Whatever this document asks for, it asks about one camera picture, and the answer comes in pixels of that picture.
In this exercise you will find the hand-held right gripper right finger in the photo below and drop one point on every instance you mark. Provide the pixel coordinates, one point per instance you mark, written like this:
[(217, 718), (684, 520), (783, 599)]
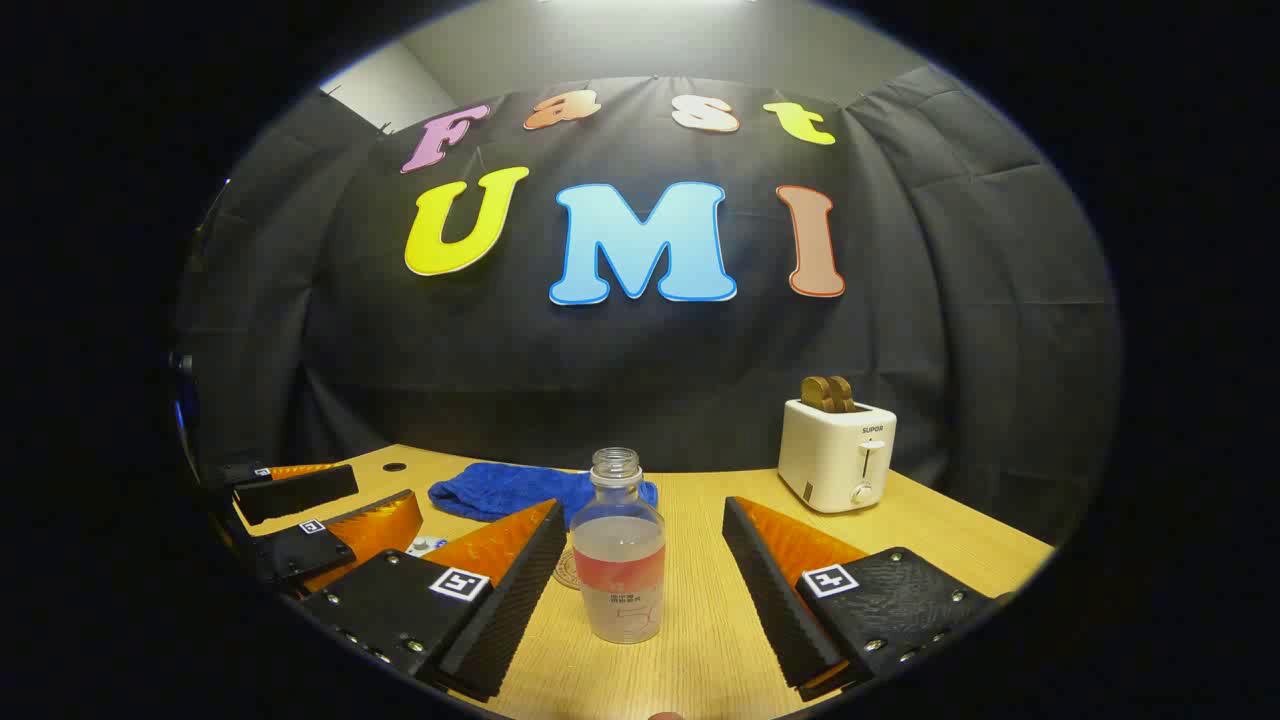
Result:
[(770, 600)]

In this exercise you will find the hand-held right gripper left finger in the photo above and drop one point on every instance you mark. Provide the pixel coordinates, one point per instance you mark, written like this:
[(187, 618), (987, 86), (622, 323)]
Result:
[(520, 600)]

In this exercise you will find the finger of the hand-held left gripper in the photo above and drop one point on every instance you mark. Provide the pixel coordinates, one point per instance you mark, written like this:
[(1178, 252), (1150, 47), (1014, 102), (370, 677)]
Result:
[(300, 493), (300, 552)]

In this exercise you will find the round wooden coaster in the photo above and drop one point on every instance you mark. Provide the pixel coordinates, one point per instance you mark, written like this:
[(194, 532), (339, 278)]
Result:
[(565, 572)]

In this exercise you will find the clear water bottle red label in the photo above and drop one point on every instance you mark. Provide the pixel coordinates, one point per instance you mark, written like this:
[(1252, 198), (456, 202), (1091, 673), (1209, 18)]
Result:
[(618, 560)]

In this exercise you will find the blue towel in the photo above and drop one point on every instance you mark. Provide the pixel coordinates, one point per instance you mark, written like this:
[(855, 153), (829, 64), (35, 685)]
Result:
[(500, 488)]

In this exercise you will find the white toaster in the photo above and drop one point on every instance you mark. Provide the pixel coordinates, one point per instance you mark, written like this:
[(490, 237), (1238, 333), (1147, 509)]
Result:
[(835, 460)]

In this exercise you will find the brown bread slice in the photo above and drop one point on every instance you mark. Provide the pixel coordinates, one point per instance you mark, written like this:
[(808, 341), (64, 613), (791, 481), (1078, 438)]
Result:
[(815, 393), (843, 393)]

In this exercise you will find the black backdrop cloth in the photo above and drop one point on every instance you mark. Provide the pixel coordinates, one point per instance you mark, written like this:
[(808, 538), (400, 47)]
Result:
[(640, 360)]

